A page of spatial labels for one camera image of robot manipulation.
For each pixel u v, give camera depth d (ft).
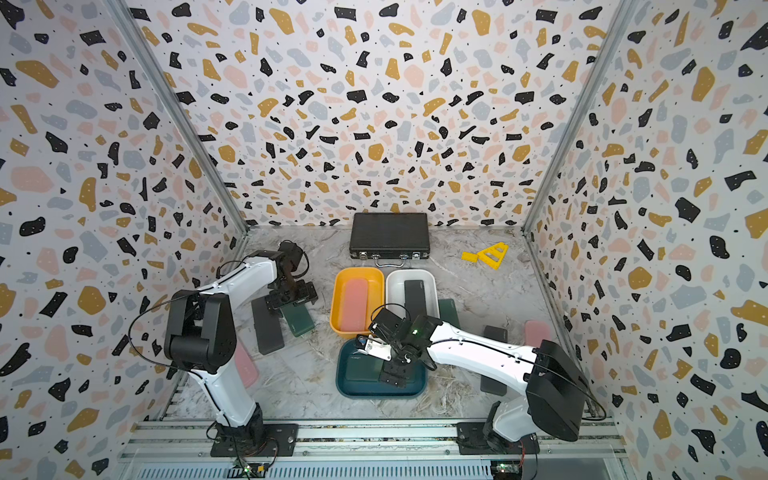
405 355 1.81
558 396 1.35
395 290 3.35
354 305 3.28
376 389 2.69
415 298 3.29
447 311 3.14
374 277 3.39
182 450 2.40
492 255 3.71
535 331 3.10
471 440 2.41
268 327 2.96
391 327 2.00
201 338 1.62
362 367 2.77
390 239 3.72
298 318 3.03
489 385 2.69
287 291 2.62
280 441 2.41
